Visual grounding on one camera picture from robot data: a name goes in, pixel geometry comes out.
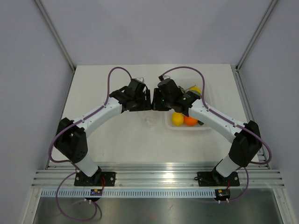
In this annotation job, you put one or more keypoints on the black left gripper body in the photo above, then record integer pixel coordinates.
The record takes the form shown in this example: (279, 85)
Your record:
(141, 103)

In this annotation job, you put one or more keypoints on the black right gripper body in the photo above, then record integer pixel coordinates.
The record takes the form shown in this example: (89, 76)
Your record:
(160, 103)

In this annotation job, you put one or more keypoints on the yellow lemon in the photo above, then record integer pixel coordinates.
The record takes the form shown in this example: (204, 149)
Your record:
(177, 119)
(195, 88)

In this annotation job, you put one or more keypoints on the clear zip top bag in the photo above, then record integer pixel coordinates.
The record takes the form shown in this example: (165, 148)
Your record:
(150, 118)

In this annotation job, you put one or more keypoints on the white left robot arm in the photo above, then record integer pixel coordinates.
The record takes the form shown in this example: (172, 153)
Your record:
(72, 135)

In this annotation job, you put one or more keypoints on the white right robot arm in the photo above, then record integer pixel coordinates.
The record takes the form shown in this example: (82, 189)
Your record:
(244, 137)

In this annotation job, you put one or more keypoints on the green netted melon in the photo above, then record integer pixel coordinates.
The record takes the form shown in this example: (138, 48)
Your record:
(194, 93)

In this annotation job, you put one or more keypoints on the orange fruit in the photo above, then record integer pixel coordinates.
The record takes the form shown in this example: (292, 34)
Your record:
(189, 121)

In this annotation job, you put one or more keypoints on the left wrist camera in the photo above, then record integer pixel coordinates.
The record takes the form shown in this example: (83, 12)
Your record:
(140, 80)

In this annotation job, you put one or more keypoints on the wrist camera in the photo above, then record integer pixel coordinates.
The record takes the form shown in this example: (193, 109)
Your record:
(165, 77)
(140, 80)

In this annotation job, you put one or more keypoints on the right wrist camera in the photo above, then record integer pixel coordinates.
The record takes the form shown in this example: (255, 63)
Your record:
(165, 77)

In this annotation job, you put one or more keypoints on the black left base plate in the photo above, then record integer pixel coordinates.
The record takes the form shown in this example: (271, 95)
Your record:
(104, 178)

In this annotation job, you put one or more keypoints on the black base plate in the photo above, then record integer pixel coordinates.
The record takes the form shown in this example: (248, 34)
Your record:
(104, 178)
(203, 179)

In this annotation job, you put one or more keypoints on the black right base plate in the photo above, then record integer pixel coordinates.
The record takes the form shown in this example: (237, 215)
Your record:
(203, 179)

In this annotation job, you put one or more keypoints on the white slotted cable duct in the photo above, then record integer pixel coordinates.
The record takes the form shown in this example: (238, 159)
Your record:
(137, 193)

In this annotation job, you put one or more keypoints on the aluminium front rail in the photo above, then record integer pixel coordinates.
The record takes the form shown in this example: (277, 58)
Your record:
(160, 175)

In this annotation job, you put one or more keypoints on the left aluminium frame post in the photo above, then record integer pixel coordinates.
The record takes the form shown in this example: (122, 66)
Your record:
(55, 35)

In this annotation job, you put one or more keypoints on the aluminium frame post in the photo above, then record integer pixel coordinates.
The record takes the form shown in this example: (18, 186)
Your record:
(257, 33)
(55, 35)

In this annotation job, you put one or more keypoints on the right aluminium frame post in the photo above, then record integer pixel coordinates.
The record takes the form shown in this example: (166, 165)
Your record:
(257, 33)

